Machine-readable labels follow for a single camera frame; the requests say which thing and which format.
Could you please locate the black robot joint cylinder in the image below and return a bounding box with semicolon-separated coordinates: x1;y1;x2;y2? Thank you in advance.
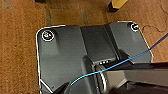
90;64;116;94

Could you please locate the blue cable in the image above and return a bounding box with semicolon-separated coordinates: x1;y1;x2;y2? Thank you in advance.
69;31;168;88

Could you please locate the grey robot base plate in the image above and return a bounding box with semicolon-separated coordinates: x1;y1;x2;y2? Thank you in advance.
35;21;154;94

